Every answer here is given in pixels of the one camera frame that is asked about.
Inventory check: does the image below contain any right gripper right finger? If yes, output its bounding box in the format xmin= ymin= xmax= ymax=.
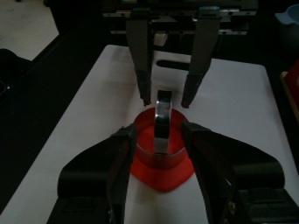
xmin=181 ymin=120 xmax=285 ymax=224

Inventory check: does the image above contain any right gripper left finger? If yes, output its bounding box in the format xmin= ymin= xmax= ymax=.
xmin=56 ymin=122 xmax=138 ymax=224

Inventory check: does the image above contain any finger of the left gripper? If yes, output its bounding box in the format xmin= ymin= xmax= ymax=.
xmin=125 ymin=17 xmax=154 ymax=107
xmin=180 ymin=10 xmax=221 ymax=109

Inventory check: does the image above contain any red dough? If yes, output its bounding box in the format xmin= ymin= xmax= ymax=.
xmin=129 ymin=107 xmax=196 ymax=193

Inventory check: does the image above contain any round metal dough cutter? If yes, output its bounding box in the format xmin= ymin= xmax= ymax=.
xmin=133 ymin=89 xmax=188 ymax=172

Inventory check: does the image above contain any blue-grey bowl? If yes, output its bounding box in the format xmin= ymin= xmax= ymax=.
xmin=273 ymin=3 xmax=299 ymax=28

